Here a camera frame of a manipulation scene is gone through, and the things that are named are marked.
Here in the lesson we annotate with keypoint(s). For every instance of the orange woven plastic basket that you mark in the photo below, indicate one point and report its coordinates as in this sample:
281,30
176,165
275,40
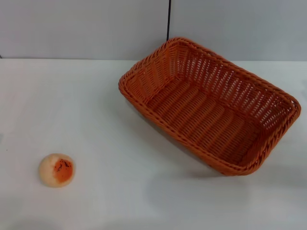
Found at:
204,112

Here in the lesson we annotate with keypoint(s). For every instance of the round cream orange bun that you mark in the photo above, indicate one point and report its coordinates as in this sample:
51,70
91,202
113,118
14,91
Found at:
57,170

